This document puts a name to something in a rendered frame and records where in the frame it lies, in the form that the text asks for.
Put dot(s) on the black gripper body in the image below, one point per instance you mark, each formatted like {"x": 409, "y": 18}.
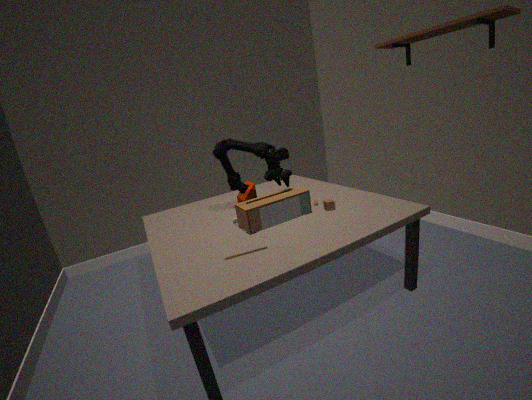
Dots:
{"x": 283, "y": 175}

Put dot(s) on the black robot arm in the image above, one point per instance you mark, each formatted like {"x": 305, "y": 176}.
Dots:
{"x": 260, "y": 149}

